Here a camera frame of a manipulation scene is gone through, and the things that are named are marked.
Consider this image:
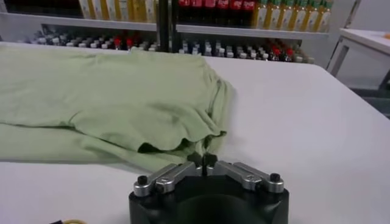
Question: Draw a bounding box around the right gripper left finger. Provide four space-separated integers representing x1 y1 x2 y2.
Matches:
132 152 204 197

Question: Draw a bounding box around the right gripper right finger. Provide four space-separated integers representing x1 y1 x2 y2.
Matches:
203 152 285 194

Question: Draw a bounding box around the light green polo shirt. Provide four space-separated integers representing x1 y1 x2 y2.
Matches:
0 45 235 173

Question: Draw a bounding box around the shelf with bottled drinks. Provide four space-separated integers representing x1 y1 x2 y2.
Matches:
166 0 336 65

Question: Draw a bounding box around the yellow tea bottle pale cap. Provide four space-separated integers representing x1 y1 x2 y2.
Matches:
254 0 269 30
305 0 320 32
292 0 307 32
280 0 295 31
267 0 282 30
317 0 333 33

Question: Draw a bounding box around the red cap cola bottle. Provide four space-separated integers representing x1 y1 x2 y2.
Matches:
229 0 244 28
177 0 192 27
203 0 218 27
191 0 204 27
243 0 256 29
216 0 230 28

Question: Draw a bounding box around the glass door beverage cooler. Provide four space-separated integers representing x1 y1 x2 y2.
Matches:
0 0 167 53

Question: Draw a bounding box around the small white side table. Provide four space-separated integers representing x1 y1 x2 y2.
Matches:
325 28 390 89

